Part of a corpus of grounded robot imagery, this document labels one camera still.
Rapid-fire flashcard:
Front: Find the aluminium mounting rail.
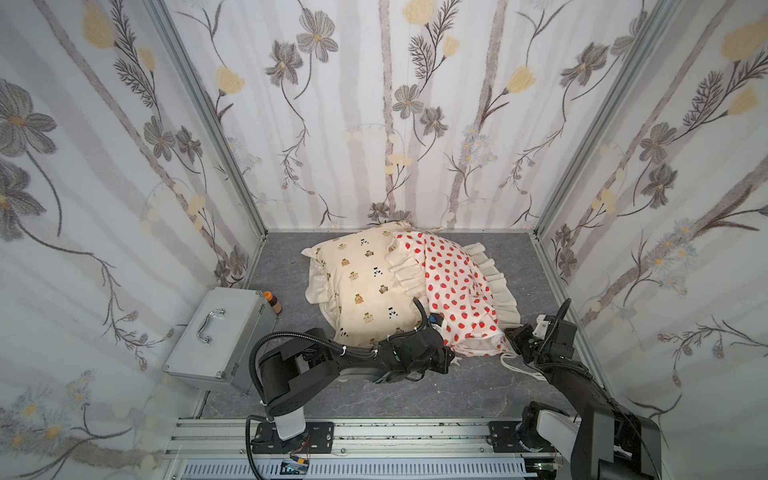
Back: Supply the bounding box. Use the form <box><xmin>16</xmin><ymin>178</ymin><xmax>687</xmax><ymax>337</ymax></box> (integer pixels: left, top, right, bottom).
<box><xmin>159</xmin><ymin>418</ymin><xmax>573</xmax><ymax>479</ymax></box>

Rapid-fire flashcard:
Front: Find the orange capped small bottle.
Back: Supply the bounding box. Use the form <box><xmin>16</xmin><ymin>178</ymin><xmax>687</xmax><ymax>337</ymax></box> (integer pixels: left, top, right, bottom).
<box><xmin>264</xmin><ymin>291</ymin><xmax>283</xmax><ymax>315</ymax></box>

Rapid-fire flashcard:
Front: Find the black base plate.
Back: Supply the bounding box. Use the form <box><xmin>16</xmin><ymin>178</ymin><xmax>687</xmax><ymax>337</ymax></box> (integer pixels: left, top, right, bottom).
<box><xmin>488</xmin><ymin>420</ymin><xmax>542</xmax><ymax>454</ymax></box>
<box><xmin>249</xmin><ymin>422</ymin><xmax>335</xmax><ymax>455</ymax></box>

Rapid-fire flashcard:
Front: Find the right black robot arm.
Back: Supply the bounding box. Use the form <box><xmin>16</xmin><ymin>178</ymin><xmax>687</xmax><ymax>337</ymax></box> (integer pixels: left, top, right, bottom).
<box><xmin>505</xmin><ymin>299</ymin><xmax>662</xmax><ymax>479</ymax></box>

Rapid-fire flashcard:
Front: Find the small green circuit board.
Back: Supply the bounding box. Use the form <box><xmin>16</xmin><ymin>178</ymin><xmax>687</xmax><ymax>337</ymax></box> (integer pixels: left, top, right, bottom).
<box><xmin>279</xmin><ymin>458</ymin><xmax>310</xmax><ymax>476</ymax></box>

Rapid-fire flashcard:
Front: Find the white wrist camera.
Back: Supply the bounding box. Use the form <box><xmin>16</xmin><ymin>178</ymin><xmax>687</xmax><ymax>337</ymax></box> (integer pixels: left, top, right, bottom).
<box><xmin>428</xmin><ymin>313</ymin><xmax>444</xmax><ymax>329</ymax></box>
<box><xmin>533</xmin><ymin>315</ymin><xmax>551</xmax><ymax>340</ymax></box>

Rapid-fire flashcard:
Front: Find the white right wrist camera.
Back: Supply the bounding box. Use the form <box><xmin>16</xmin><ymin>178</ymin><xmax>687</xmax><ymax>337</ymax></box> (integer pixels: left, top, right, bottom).
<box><xmin>533</xmin><ymin>315</ymin><xmax>551</xmax><ymax>340</ymax></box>

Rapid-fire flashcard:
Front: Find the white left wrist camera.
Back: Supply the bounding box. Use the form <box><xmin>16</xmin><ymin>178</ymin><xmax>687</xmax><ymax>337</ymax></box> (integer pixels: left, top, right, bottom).
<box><xmin>428</xmin><ymin>313</ymin><xmax>444</xmax><ymax>329</ymax></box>

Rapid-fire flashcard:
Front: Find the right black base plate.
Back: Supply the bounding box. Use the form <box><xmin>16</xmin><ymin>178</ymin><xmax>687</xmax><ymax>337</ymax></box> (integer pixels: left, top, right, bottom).
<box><xmin>488</xmin><ymin>420</ymin><xmax>542</xmax><ymax>454</ymax></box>

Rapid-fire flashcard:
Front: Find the red strawberry print pillow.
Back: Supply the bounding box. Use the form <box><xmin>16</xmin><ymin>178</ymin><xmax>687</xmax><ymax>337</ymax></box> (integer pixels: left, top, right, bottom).
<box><xmin>386</xmin><ymin>231</ymin><xmax>522</xmax><ymax>357</ymax></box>

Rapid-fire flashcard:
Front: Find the silver metal case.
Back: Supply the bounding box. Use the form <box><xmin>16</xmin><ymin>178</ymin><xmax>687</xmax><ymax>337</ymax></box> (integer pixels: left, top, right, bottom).
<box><xmin>164</xmin><ymin>287</ymin><xmax>278</xmax><ymax>395</ymax></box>

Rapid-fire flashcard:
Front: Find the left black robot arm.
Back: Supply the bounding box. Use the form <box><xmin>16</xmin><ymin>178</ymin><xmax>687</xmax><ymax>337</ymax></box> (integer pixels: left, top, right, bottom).
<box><xmin>247</xmin><ymin>299</ymin><xmax>456</xmax><ymax>443</ymax></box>

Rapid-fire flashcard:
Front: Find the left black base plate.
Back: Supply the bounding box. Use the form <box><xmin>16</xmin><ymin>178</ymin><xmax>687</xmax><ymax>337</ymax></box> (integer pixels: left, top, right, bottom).
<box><xmin>249</xmin><ymin>422</ymin><xmax>335</xmax><ymax>455</ymax></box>

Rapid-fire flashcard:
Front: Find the cream bear print pillow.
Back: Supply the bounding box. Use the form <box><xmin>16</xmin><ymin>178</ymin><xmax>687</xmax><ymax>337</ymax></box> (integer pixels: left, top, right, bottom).
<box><xmin>302</xmin><ymin>222</ymin><xmax>421</xmax><ymax>347</ymax></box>

